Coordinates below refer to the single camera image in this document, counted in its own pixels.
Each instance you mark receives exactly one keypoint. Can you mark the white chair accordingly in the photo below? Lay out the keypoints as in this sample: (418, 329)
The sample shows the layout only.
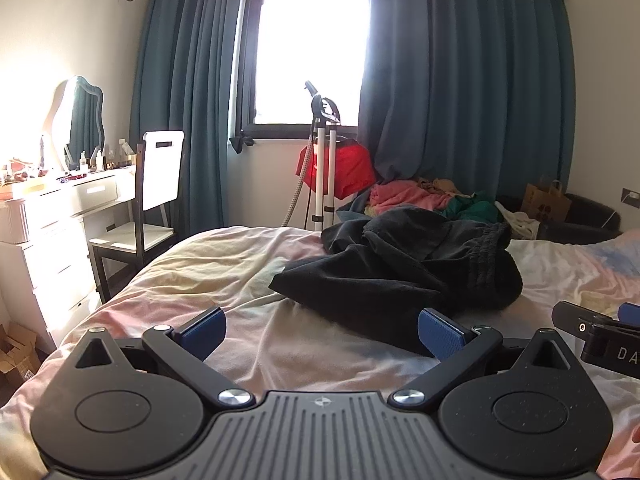
(160, 170)

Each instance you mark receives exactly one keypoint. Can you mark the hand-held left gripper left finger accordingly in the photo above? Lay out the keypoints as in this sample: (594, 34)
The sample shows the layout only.
(205, 332)

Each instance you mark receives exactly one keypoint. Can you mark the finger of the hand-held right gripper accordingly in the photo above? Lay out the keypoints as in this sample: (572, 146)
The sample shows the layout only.
(631, 314)
(575, 317)

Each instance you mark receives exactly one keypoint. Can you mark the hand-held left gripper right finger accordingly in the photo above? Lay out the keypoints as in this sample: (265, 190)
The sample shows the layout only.
(440, 335)

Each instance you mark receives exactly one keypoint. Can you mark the green cloth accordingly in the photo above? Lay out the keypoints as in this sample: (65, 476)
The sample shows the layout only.
(475, 207)

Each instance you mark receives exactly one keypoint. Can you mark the black sofa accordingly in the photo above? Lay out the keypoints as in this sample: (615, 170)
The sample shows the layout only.
(585, 220)

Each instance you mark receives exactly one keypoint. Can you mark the brown paper bag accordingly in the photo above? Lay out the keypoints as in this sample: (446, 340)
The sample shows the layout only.
(547, 205)

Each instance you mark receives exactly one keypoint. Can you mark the white dresser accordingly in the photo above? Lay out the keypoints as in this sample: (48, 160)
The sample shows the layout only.
(50, 240)

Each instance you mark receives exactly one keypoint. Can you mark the bright window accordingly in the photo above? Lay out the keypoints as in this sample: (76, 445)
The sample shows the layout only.
(310, 50)

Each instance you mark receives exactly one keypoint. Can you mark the pink cloth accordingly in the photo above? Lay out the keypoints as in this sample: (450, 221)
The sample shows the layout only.
(400, 195)

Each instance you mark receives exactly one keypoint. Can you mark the tan cloth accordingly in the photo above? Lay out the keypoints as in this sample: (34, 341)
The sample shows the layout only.
(445, 185)

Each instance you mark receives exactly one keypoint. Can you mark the garment steamer stand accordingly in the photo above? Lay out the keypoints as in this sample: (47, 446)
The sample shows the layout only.
(320, 160)

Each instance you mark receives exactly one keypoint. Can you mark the black curtain tieback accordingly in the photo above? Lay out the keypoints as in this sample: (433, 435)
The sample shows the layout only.
(240, 143)

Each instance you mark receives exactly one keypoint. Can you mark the teal curtain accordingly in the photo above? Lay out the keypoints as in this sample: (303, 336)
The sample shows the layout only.
(475, 85)
(190, 85)

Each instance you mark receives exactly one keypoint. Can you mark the cardboard box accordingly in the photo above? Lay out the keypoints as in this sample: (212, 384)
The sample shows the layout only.
(20, 355)

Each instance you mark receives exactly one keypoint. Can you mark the white cloth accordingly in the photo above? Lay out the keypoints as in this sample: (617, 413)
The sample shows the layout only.
(520, 222)

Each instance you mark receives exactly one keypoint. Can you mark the group of cosmetic bottles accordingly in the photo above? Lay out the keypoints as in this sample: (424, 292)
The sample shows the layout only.
(97, 160)

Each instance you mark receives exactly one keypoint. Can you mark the bed with tie-dye sheet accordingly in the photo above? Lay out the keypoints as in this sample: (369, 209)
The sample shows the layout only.
(225, 270)

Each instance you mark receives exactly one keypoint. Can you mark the black pants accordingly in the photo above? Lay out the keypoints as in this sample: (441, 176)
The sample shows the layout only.
(400, 270)

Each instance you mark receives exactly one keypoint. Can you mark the dark blue cloth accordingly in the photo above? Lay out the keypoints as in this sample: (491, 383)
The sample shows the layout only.
(352, 210)

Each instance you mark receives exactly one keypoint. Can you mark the wall outlet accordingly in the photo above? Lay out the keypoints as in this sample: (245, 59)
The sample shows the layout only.
(626, 194)

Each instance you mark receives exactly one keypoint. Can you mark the wavy framed mirror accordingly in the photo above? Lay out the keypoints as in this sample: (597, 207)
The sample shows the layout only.
(82, 120)

